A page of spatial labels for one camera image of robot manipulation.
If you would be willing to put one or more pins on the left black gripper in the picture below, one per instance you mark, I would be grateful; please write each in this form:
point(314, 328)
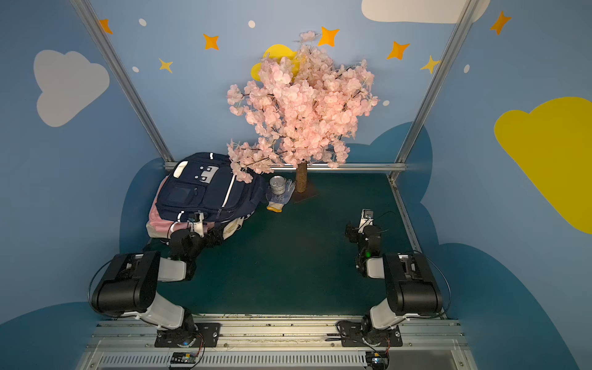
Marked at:
point(203, 229)

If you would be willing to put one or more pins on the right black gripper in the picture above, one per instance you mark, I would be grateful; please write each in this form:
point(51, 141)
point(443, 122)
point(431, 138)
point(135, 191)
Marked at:
point(354, 230)

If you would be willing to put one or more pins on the navy blue backpack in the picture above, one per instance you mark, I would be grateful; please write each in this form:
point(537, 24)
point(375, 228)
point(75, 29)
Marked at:
point(205, 184)

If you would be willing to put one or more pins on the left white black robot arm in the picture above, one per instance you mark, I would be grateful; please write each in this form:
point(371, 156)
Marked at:
point(128, 287)

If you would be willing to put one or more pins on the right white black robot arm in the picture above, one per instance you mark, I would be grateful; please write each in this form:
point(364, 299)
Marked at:
point(411, 290)

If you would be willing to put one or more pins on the pink backpack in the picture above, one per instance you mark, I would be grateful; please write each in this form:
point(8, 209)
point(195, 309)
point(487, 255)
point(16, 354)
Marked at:
point(153, 214)

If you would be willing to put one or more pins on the cream white bag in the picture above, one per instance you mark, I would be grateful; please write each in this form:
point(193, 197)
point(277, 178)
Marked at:
point(231, 227)

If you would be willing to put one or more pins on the left green circuit board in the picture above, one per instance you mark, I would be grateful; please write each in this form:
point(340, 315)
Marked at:
point(183, 360)

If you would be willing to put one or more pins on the green circuit board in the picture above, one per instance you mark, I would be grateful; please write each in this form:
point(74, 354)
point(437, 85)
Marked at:
point(376, 360)
point(183, 360)

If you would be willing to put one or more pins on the right green circuit board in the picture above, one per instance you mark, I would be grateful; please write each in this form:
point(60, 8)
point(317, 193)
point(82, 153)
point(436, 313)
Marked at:
point(376, 360)

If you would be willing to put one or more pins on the pink cherry blossom tree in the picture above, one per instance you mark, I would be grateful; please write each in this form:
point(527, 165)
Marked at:
point(302, 107)

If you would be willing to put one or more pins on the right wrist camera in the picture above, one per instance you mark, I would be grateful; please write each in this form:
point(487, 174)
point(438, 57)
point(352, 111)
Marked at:
point(367, 218)

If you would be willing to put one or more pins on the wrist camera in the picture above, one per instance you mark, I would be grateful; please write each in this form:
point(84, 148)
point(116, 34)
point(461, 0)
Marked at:
point(198, 219)
point(367, 218)

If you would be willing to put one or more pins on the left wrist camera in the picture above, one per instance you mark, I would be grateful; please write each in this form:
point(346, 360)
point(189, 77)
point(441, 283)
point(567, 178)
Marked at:
point(198, 219)

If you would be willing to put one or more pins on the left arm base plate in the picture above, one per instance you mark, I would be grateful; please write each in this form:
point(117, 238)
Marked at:
point(199, 335)

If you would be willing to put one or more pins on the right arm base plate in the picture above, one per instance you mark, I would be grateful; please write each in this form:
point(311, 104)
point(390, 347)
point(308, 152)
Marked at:
point(362, 334)

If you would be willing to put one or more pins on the aluminium rail base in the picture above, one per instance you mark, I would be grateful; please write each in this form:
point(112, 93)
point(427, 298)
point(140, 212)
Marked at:
point(249, 341)

